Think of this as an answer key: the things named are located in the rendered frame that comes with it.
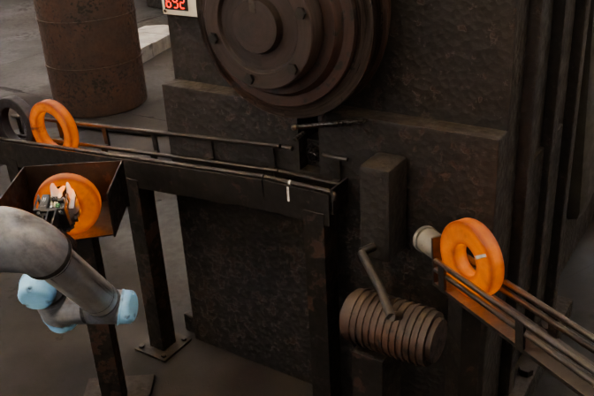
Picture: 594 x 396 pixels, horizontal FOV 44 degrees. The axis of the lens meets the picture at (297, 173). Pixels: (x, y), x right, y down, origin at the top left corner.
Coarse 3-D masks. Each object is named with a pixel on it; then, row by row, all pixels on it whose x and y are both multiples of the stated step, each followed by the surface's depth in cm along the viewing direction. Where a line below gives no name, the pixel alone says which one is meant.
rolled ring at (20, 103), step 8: (8, 96) 234; (16, 96) 234; (0, 104) 236; (8, 104) 233; (16, 104) 231; (24, 104) 232; (0, 112) 237; (8, 112) 240; (24, 112) 230; (0, 120) 239; (8, 120) 242; (24, 120) 232; (0, 128) 241; (8, 128) 242; (8, 136) 240; (16, 136) 242; (32, 136) 233
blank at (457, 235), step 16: (448, 224) 145; (464, 224) 140; (480, 224) 139; (448, 240) 146; (464, 240) 141; (480, 240) 136; (496, 240) 137; (448, 256) 147; (464, 256) 146; (480, 256) 137; (496, 256) 136; (464, 272) 144; (480, 272) 139; (496, 272) 136; (496, 288) 138
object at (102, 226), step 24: (24, 168) 193; (48, 168) 194; (72, 168) 194; (96, 168) 194; (120, 168) 191; (24, 192) 192; (120, 192) 189; (120, 216) 188; (96, 240) 193; (96, 264) 192; (96, 336) 201; (96, 360) 204; (120, 360) 210; (96, 384) 220; (120, 384) 209; (144, 384) 219
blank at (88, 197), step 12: (48, 180) 177; (60, 180) 176; (72, 180) 177; (84, 180) 178; (48, 192) 177; (84, 192) 178; (96, 192) 180; (84, 204) 180; (96, 204) 180; (84, 216) 181; (96, 216) 181; (84, 228) 182
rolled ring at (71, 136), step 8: (40, 104) 223; (48, 104) 221; (56, 104) 222; (32, 112) 227; (40, 112) 225; (48, 112) 223; (56, 112) 221; (64, 112) 221; (32, 120) 229; (40, 120) 229; (64, 120) 220; (72, 120) 222; (32, 128) 230; (40, 128) 230; (64, 128) 221; (72, 128) 222; (40, 136) 230; (48, 136) 232; (64, 136) 223; (72, 136) 222; (56, 144) 231; (64, 144) 224; (72, 144) 223
